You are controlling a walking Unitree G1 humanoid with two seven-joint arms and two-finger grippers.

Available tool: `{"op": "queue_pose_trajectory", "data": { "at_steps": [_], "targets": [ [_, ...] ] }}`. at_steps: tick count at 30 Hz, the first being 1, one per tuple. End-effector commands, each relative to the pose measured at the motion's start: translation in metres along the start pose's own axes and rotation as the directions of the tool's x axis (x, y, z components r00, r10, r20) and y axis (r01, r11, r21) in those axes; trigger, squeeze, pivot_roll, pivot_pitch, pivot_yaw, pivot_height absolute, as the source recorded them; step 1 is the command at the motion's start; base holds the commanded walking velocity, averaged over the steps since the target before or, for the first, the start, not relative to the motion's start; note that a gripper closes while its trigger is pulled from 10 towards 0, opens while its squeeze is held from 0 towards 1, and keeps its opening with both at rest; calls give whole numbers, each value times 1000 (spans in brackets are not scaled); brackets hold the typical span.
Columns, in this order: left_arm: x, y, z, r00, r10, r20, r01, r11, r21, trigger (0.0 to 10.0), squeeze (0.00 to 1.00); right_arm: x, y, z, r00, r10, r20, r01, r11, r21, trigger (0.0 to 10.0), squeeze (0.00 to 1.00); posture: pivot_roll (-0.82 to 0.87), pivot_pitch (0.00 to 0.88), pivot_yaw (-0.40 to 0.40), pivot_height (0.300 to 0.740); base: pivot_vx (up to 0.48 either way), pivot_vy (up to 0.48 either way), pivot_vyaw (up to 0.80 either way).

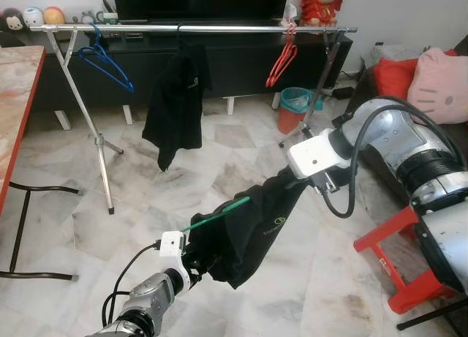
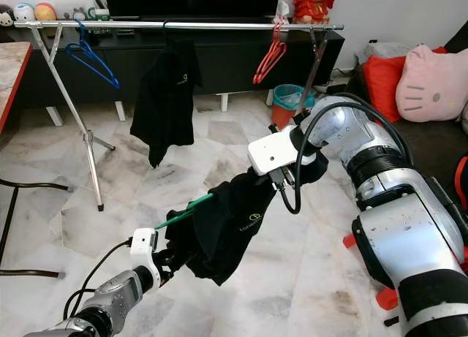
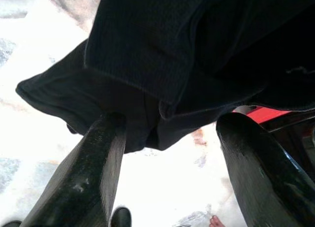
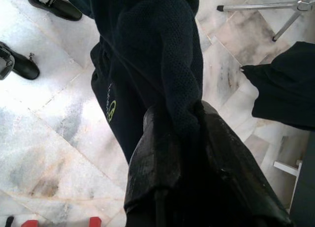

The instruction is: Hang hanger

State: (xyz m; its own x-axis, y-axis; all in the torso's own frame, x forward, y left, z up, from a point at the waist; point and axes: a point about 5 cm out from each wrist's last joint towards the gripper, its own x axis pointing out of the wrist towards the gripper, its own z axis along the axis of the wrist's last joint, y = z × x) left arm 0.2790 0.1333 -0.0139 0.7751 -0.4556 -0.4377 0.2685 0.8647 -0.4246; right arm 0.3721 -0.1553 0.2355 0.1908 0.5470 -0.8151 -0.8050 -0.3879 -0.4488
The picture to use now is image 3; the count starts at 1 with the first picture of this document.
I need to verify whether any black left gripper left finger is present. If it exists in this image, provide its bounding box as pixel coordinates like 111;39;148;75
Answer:
19;112;127;227

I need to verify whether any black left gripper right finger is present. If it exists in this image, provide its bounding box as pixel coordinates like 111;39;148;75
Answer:
216;112;315;227

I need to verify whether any black garment white print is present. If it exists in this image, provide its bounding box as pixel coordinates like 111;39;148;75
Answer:
15;0;315;154

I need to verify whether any person's bare foot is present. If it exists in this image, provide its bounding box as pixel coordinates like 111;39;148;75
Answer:
209;215;226;227

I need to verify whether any red plastic stool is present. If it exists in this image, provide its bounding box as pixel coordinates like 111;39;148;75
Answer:
232;105;298;126

